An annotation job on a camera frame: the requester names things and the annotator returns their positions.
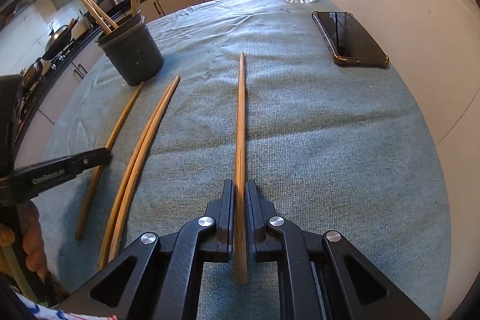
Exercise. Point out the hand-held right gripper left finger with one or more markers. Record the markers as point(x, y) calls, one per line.
point(227, 203)

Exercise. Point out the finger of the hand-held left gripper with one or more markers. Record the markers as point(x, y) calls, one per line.
point(93, 160)

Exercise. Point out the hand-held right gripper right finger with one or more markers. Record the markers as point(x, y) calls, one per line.
point(255, 203)

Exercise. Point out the dark grey utensil holder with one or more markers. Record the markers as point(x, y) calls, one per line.
point(131, 57)

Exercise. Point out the person's left hand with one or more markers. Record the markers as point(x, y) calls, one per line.
point(32, 237)

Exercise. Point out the grey-green table cloth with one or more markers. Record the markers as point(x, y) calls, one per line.
point(318, 136)

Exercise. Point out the pale yellow rod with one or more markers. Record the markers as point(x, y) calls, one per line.
point(17, 275)

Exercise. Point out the steel pan with food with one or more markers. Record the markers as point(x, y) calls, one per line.
point(32, 70)

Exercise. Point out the gas stove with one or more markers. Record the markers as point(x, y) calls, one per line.
point(71, 50)

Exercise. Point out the black wok with lid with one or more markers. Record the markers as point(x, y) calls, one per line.
point(58, 39)

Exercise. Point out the person's printed clothing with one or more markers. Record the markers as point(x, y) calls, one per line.
point(56, 312)

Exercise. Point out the steel kettle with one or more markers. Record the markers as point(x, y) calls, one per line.
point(89, 20)

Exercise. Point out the black smartphone clear case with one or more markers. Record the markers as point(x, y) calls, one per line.
point(348, 39)

